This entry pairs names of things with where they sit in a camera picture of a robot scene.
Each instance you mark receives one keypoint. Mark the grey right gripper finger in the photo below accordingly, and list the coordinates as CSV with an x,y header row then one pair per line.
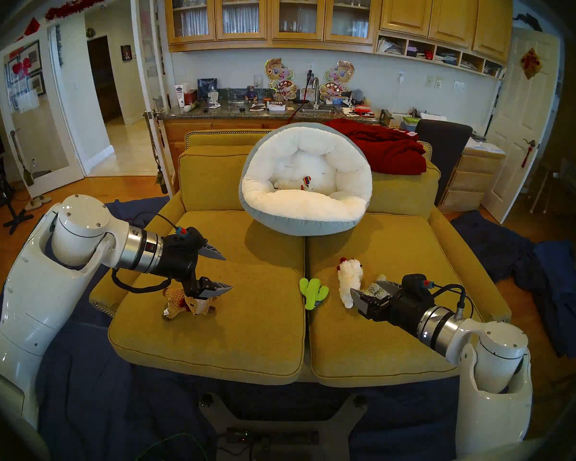
x,y
388,288
365,306

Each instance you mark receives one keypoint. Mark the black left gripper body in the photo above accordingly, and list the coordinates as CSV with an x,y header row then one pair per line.
x,y
180,256

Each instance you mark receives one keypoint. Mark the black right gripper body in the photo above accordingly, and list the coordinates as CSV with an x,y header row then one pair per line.
x,y
405,306

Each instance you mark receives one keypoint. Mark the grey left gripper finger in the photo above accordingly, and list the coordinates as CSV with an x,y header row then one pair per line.
x,y
212,253
213,288

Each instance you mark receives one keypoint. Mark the brown reindeer plush toy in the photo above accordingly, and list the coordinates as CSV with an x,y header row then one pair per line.
x,y
177,306

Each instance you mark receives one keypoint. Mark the white lamb plush rainbow feet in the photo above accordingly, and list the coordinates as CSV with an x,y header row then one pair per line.
x,y
306,181

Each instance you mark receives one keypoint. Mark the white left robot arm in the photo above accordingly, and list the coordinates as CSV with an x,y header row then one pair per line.
x,y
33,292

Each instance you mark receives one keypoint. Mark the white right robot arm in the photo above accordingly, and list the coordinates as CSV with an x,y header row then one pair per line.
x,y
494,417

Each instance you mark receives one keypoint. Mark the white grey round dog bed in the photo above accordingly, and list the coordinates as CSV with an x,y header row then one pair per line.
x,y
317,205

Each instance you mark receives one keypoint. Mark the beige grey plush toy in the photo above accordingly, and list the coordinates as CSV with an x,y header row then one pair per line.
x,y
377,282

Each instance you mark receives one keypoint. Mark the white fluffy plush toy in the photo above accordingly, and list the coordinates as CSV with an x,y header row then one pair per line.
x,y
350,282

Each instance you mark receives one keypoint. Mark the yellow sofa seat cushion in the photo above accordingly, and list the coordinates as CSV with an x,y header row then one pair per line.
x,y
365,359
249,330

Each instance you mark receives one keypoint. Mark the green cactus plush toy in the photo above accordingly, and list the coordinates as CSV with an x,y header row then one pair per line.
x,y
312,294

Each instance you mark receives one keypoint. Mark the yellow fabric sofa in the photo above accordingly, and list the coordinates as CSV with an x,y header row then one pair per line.
x,y
458,253

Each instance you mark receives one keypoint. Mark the yellow sofa back cushion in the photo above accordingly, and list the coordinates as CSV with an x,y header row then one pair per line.
x,y
211,176
403,191

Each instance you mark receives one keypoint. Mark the dark navy crumpled cloth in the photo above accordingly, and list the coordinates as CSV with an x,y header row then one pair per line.
x,y
489,244

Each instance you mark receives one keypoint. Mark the navy floor blanket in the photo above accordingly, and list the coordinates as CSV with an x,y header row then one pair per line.
x,y
163,417

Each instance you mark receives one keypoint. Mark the red blanket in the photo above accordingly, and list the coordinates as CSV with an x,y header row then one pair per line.
x,y
389,150

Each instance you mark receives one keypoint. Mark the granite counter wooden base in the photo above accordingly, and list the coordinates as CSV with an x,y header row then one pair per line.
x,y
230,112

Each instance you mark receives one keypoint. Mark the beige slipper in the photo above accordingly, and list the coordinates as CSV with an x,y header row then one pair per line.
x,y
44,199
32,205

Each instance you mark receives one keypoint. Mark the dark grey office chair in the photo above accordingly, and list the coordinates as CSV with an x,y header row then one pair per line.
x,y
444,148

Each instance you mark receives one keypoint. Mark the white lotion tube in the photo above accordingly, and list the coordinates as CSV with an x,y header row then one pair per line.
x,y
179,96

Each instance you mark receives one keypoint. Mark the blue crumpled cloth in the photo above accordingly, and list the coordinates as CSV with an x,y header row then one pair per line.
x,y
566,292

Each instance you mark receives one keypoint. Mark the small purple teddy bear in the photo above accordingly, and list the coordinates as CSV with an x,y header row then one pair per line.
x,y
251,94

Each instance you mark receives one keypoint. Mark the dark blue box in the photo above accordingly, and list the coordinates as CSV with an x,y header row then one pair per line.
x,y
206,88

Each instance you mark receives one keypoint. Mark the black floor stand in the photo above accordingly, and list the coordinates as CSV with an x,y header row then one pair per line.
x,y
14,220

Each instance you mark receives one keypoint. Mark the paper stack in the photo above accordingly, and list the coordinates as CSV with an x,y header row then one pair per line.
x,y
485,147

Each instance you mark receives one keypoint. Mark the white glass french door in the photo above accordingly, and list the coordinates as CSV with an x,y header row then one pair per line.
x,y
43,148

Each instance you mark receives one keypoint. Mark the metal sink faucet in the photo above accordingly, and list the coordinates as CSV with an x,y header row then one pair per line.
x,y
318,95

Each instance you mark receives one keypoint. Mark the white open glass door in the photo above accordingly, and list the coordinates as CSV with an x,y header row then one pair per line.
x,y
146,56

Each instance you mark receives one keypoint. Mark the white panel door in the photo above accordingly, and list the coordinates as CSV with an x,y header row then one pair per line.
x,y
523,128

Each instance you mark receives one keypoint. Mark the dark framed hallway picture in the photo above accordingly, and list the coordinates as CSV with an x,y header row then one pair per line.
x,y
126,53

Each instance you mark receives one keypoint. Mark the wooden cubby shelf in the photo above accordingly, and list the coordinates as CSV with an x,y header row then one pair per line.
x,y
437,56

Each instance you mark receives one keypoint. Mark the red flower door decoration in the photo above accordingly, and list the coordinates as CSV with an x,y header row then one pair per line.
x,y
21,67

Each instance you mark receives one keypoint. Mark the red diamond door ornament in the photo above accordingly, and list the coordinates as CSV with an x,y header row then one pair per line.
x,y
531,64

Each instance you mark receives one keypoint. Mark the red tinsel garland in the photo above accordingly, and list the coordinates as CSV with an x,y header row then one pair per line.
x,y
81,3

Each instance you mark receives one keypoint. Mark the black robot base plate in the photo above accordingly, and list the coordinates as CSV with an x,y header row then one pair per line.
x,y
221,417

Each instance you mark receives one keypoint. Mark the cartoon child wall cutout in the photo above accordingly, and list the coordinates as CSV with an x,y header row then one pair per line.
x,y
279,78
337,78

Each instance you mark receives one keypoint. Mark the wooden wall cabinets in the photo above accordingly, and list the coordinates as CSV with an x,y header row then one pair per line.
x,y
413,8

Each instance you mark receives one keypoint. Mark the black wall ornament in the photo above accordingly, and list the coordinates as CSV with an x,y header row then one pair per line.
x,y
528,20

